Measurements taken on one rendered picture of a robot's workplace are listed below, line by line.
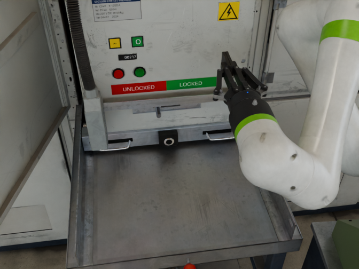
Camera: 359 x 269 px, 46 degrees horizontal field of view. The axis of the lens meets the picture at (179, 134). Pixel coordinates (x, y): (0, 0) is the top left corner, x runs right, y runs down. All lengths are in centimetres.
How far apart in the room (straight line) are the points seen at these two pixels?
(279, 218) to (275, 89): 62
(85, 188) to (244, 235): 48
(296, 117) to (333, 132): 91
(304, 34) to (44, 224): 146
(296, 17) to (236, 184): 51
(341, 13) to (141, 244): 74
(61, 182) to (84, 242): 72
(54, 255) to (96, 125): 115
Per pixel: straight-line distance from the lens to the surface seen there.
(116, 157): 137
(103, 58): 119
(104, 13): 113
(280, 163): 77
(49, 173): 183
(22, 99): 135
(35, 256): 224
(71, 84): 156
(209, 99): 125
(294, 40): 114
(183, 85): 126
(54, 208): 200
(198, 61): 122
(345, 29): 99
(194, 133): 137
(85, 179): 132
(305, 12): 111
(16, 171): 137
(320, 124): 90
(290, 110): 177
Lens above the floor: 180
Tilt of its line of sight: 42 degrees down
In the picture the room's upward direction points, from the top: straight up
